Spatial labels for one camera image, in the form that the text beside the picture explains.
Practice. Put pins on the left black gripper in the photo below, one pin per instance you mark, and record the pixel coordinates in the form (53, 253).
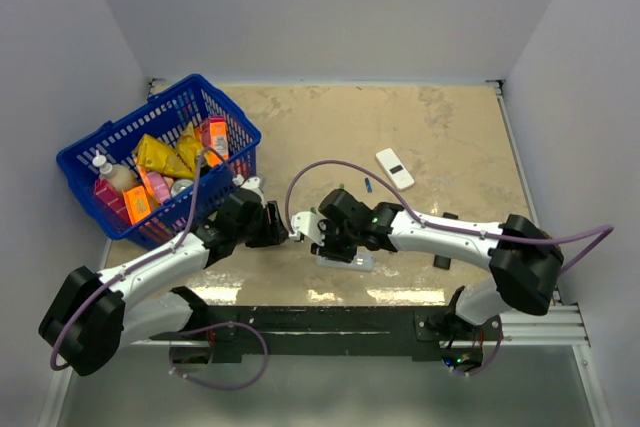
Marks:
(274, 231)

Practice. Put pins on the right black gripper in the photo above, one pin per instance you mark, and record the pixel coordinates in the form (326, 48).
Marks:
(327, 249)

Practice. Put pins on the white remote control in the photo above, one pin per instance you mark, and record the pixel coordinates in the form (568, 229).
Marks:
(362, 262)

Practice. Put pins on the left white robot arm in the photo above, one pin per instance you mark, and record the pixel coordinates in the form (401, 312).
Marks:
(94, 314)

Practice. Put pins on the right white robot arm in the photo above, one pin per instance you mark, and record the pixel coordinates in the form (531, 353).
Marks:
(522, 263)

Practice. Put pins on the white remote with display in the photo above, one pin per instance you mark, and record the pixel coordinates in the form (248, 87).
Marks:
(394, 169)

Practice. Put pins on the black remote control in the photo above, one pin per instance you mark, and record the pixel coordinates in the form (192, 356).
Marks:
(442, 262)

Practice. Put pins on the silver can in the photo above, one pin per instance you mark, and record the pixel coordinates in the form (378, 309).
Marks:
(179, 186)

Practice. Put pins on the yellow snack bag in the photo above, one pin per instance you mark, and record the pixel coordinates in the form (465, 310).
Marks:
(188, 147)
(154, 155)

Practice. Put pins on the orange juice carton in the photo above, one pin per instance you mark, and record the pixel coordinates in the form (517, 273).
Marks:
(215, 136)

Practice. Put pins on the pink round container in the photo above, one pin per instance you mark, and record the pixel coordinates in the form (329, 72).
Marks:
(158, 187)

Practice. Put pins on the small orange box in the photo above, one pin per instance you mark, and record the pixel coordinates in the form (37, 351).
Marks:
(137, 204)

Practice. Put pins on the blue plastic shopping basket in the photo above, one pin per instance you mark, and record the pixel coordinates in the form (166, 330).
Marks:
(164, 116)

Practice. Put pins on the soap pump bottle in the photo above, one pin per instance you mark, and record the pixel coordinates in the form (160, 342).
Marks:
(118, 176)

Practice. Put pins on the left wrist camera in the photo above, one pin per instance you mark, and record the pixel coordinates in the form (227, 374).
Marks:
(253, 184)

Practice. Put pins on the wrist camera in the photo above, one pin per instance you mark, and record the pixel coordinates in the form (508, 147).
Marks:
(253, 184)
(305, 225)

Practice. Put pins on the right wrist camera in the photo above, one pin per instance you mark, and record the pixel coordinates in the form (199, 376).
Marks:
(305, 225)

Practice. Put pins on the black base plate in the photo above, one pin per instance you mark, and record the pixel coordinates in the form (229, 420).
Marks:
(382, 331)

